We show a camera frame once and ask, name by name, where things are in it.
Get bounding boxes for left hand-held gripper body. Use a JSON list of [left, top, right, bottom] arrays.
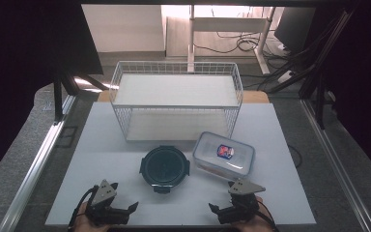
[[84, 179, 130, 226]]

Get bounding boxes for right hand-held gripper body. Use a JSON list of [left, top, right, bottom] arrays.
[[217, 179, 267, 224]]

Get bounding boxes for person's right hand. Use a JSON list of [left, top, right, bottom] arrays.
[[236, 196, 276, 232]]

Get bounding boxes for person's left hand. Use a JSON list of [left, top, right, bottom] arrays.
[[69, 202, 111, 232]]

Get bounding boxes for rectangular clear container with label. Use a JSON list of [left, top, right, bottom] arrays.
[[192, 130, 256, 180]]

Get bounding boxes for wooden board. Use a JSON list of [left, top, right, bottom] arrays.
[[97, 90, 271, 104]]

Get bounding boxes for black metal stand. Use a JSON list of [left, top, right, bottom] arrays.
[[52, 72, 110, 126], [299, 72, 328, 131]]

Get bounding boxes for dark curtain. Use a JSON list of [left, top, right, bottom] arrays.
[[0, 0, 104, 189], [315, 0, 371, 182]]

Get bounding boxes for white cabinet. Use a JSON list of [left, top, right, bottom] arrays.
[[81, 4, 168, 54]]

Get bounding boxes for dark monitor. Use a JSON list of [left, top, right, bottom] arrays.
[[273, 7, 317, 54]]

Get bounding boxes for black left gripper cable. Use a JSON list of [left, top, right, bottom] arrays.
[[67, 188, 100, 232]]

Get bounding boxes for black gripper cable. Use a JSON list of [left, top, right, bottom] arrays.
[[255, 196, 280, 232], [67, 188, 100, 232]]

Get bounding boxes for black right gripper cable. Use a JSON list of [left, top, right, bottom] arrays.
[[255, 196, 280, 232]]

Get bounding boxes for thin black cable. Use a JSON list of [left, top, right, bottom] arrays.
[[287, 144, 303, 169]]

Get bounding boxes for aluminium rail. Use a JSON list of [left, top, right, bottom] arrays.
[[300, 99, 371, 232], [0, 95, 77, 232]]

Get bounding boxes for white wire shelf rack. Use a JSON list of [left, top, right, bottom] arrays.
[[109, 61, 244, 143]]

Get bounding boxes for black floor cables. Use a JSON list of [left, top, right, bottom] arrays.
[[193, 31, 264, 55]]

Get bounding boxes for white desk frame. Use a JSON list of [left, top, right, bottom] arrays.
[[187, 4, 277, 75]]

